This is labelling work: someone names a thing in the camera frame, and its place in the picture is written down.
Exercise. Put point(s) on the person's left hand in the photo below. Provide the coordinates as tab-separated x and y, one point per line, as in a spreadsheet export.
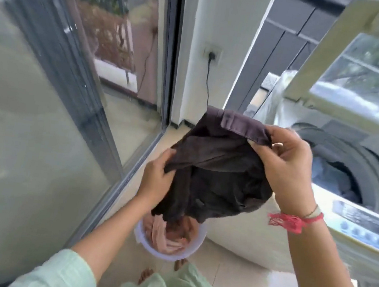
153	183

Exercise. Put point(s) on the person's right hand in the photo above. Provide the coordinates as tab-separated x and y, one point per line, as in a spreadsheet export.
289	175

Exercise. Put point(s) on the person's right thumb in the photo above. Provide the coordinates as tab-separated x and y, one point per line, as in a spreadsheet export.
261	151

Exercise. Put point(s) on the person's left thumb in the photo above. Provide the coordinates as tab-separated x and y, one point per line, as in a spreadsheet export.
170	158

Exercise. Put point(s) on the dark brown garment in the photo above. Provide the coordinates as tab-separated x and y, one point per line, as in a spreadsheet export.
220	173

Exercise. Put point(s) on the person's left forearm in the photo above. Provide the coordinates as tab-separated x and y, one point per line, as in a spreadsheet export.
115	232

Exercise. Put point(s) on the person's right forearm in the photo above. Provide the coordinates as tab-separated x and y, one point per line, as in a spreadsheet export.
318	276

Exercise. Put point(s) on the blue laundry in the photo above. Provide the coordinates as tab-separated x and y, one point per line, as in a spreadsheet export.
331	179

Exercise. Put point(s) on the pink clothes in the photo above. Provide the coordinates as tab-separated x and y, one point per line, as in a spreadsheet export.
170	238

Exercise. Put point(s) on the white wrist band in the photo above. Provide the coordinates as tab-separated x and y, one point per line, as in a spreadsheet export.
313	212

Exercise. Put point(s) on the pale plastic laundry basin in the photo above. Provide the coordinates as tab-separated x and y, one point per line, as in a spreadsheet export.
168	254

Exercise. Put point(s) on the person's right foot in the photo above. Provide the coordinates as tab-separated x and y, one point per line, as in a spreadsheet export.
181	264

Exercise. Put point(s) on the person's foot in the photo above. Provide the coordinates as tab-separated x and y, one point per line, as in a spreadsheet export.
146	275
181	264

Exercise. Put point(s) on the dark grey panelled cabinet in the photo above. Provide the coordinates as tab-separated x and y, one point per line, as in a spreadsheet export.
276	38

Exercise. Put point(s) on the person's left foot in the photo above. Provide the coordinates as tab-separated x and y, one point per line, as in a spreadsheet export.
146	275

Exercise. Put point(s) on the white top-load washing machine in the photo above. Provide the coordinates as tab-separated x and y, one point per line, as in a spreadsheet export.
367	220

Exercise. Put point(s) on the washing machine glass lid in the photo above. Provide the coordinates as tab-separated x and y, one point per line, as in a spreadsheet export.
366	67

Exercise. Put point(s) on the grey framed glass sliding door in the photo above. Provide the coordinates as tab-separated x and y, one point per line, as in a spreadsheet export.
38	128

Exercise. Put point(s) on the light green tunic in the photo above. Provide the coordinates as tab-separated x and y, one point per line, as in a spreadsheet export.
53	276

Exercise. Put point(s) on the white wall socket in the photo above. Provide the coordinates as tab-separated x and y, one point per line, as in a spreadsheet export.
218	50

